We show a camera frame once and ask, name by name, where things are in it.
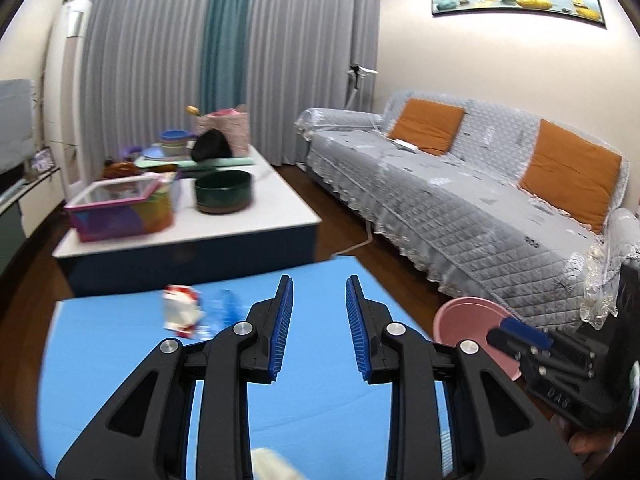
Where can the green tray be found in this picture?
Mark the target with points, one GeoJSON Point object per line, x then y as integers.
{"type": "Point", "coordinates": [235, 161]}

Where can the white floor stand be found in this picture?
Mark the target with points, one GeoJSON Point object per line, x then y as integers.
{"type": "Point", "coordinates": [356, 85]}

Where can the blue plastic bag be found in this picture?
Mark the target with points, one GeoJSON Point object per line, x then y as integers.
{"type": "Point", "coordinates": [222, 310]}

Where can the orange cushion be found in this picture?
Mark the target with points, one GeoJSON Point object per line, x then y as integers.
{"type": "Point", "coordinates": [570, 175]}
{"type": "Point", "coordinates": [425, 125]}

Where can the black rounded item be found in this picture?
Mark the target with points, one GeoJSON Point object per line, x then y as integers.
{"type": "Point", "coordinates": [211, 146]}

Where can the white standing air conditioner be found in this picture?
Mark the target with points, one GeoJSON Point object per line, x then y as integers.
{"type": "Point", "coordinates": [70, 85]}

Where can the brown lumpy object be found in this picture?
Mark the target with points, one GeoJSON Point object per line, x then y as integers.
{"type": "Point", "coordinates": [122, 169]}

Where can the teal curtain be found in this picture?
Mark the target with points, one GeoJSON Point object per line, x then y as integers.
{"type": "Point", "coordinates": [227, 35]}

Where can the dark green bowl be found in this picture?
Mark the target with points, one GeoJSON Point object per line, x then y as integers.
{"type": "Point", "coordinates": [223, 195]}

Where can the grey curtain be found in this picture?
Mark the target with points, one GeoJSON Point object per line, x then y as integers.
{"type": "Point", "coordinates": [145, 60]}
{"type": "Point", "coordinates": [310, 60]}

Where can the pink plastic basin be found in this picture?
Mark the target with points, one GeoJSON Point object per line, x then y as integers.
{"type": "Point", "coordinates": [465, 325]}

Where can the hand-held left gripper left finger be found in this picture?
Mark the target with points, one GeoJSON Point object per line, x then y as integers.
{"type": "Point", "coordinates": [282, 330]}

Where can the stack of pastel bowls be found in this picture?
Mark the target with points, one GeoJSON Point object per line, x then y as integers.
{"type": "Point", "coordinates": [172, 142]}

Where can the grey covered sofa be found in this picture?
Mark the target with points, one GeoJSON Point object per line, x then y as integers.
{"type": "Point", "coordinates": [450, 200]}

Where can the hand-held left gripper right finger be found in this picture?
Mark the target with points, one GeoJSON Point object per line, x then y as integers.
{"type": "Point", "coordinates": [357, 330]}

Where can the yellow artificial flower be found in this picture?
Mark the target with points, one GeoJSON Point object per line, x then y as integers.
{"type": "Point", "coordinates": [192, 109]}

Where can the pink lace basket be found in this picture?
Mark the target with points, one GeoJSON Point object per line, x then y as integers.
{"type": "Point", "coordinates": [235, 127]}

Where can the colourful storage box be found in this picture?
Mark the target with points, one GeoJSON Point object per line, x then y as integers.
{"type": "Point", "coordinates": [120, 217]}

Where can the red white small carton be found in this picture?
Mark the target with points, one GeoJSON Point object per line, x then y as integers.
{"type": "Point", "coordinates": [182, 310]}

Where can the person's right hand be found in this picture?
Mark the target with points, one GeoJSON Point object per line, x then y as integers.
{"type": "Point", "coordinates": [582, 442]}

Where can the white flat item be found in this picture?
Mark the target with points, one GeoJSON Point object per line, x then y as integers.
{"type": "Point", "coordinates": [402, 144]}

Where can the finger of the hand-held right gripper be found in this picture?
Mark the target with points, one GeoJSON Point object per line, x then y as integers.
{"type": "Point", "coordinates": [522, 331]}

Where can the white crumpled paper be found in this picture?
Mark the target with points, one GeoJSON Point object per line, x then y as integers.
{"type": "Point", "coordinates": [272, 467]}

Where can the blue mat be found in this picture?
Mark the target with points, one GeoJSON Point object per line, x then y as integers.
{"type": "Point", "coordinates": [320, 410]}

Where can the grey television dust cover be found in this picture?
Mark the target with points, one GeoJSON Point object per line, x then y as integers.
{"type": "Point", "coordinates": [15, 120]}

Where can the television cabinet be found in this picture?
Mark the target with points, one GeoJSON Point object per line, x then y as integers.
{"type": "Point", "coordinates": [10, 230]}

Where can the low coffee table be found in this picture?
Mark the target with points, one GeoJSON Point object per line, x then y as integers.
{"type": "Point", "coordinates": [280, 210]}

